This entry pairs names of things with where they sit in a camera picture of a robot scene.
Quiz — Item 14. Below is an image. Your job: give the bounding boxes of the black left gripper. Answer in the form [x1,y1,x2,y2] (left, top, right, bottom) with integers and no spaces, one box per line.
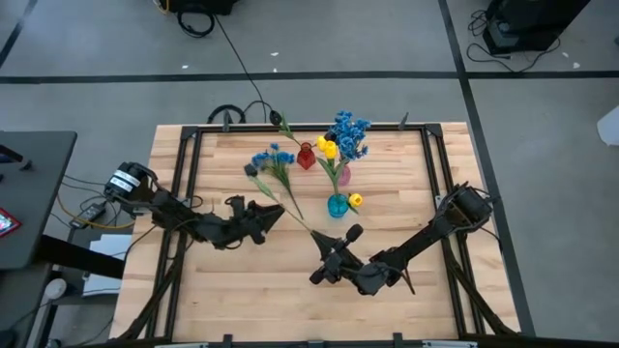
[226,195,286,246]

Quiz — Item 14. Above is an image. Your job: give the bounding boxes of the black box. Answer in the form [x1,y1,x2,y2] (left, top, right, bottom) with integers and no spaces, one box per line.
[166,0,241,15]

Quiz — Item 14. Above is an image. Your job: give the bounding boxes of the red green patch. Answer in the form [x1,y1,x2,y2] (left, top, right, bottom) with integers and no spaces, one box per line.
[0,207,21,239]

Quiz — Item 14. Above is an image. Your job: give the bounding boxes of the red glass vase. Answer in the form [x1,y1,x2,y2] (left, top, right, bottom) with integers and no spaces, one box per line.
[296,141,317,171]

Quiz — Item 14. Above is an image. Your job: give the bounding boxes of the looped black cable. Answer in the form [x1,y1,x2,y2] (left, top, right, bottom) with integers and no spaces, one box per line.
[206,102,249,126]

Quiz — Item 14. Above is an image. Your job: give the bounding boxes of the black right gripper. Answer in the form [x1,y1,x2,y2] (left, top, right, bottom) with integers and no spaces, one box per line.
[309,225,364,285]

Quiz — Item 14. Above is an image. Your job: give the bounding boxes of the blue glass vase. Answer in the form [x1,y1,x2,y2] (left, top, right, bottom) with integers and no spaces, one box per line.
[326,192,350,219]

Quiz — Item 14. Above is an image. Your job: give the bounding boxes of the black power adapter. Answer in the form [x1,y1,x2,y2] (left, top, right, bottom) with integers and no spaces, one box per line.
[69,202,107,229]

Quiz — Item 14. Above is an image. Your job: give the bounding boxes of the tangled black cables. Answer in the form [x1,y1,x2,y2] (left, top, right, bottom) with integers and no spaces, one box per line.
[466,9,562,73]

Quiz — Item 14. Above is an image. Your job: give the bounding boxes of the white round object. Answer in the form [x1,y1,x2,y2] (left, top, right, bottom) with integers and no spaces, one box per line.
[43,278,68,301]

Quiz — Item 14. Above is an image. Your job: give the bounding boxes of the long black cable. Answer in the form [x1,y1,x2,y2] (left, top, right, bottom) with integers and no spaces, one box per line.
[212,14,275,125]

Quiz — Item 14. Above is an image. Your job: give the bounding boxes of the black aluminium table frame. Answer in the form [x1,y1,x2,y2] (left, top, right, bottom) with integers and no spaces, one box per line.
[115,123,521,348]

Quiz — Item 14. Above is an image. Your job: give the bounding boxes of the black desk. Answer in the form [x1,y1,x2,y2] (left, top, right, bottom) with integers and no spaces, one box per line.
[0,130,78,271]

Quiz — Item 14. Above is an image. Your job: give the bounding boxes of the grey power brick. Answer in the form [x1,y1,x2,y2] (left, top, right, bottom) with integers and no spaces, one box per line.
[120,198,159,218]

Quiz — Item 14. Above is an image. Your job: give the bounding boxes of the black device on desk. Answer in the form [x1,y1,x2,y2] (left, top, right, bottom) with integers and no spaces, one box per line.
[0,143,24,164]

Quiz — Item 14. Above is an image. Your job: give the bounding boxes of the black equipment case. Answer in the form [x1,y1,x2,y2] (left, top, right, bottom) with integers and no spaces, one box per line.
[482,0,592,55]

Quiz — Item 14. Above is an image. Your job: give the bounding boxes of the coiled black cable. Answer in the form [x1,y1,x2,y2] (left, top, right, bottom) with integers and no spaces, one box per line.
[176,10,217,39]

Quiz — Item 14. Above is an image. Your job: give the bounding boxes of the yellow cable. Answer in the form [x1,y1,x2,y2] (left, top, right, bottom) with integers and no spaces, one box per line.
[56,192,136,231]

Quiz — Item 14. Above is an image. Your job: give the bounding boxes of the white paper sheets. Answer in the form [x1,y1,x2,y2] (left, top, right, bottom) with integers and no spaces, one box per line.
[81,234,133,297]

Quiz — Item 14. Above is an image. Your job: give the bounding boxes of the black desk base beam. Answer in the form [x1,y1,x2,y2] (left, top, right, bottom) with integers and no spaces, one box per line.
[38,234,126,280]

